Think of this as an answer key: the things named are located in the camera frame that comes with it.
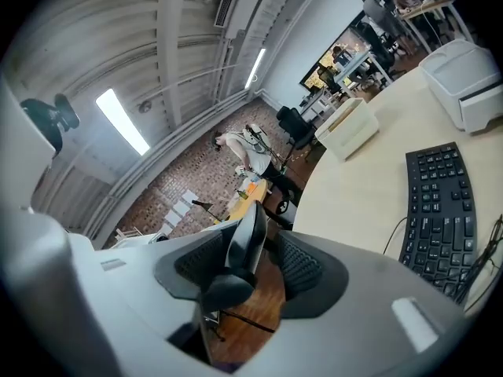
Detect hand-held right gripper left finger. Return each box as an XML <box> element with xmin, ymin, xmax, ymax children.
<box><xmin>69</xmin><ymin>218</ymin><xmax>237</xmax><ymax>368</ymax></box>

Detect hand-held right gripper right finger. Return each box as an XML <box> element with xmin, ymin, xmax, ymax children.
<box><xmin>235</xmin><ymin>229</ymin><xmax>468</xmax><ymax>377</ymax></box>

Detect black keyboard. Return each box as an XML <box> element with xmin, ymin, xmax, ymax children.
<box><xmin>398</xmin><ymin>141</ymin><xmax>479</xmax><ymax>306</ymax></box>

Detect white paper sheets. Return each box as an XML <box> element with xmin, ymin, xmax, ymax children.
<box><xmin>161</xmin><ymin>188</ymin><xmax>200</xmax><ymax>236</ymax></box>

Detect round yellow table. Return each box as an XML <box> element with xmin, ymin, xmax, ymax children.
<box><xmin>214</xmin><ymin>178</ymin><xmax>270</xmax><ymax>224</ymax></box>

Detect long ceiling light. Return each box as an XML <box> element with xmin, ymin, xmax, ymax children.
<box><xmin>244</xmin><ymin>47</ymin><xmax>268</xmax><ymax>90</ymax></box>
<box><xmin>95</xmin><ymin>88</ymin><xmax>152</xmax><ymax>157</ymax></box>

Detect cream desk organiser box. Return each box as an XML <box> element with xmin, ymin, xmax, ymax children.
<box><xmin>314</xmin><ymin>97</ymin><xmax>380</xmax><ymax>163</ymax></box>

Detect white office desk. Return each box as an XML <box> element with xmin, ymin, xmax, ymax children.
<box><xmin>332</xmin><ymin>49</ymin><xmax>395</xmax><ymax>98</ymax></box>

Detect white plastic drawer box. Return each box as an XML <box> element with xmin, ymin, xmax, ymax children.
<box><xmin>417</xmin><ymin>38</ymin><xmax>503</xmax><ymax>135</ymax></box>

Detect ceiling air vent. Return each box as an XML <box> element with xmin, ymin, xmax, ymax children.
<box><xmin>212</xmin><ymin>0</ymin><xmax>245</xmax><ymax>29</ymax></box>

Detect white wooden-top table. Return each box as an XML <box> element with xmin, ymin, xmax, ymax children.
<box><xmin>399</xmin><ymin>0</ymin><xmax>475</xmax><ymax>55</ymax></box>

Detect black keyboard cable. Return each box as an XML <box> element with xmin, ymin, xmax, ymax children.
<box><xmin>382</xmin><ymin>215</ymin><xmax>409</xmax><ymax>255</ymax></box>

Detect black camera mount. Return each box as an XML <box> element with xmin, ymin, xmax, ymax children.
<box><xmin>19</xmin><ymin>93</ymin><xmax>81</xmax><ymax>159</ymax></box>

